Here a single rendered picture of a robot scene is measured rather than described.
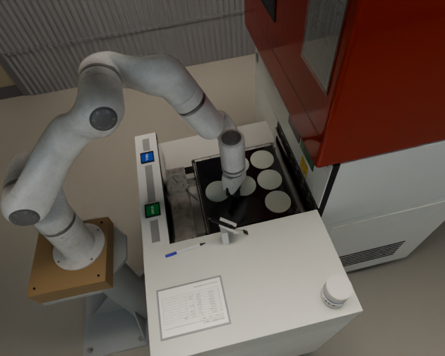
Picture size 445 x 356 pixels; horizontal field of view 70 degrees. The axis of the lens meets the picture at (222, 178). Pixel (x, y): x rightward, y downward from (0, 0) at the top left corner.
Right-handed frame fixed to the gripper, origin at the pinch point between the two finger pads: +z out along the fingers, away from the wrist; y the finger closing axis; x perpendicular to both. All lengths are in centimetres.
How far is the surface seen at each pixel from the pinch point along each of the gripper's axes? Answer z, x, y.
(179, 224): 4.0, -11.4, 21.9
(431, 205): 15, 65, -46
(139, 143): -4.0, -47.6, 4.3
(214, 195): 2.0, -7.2, 4.9
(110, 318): 90, -48, 68
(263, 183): 2.1, 6.2, -10.7
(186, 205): 4.0, -14.6, 13.8
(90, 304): 90, -65, 70
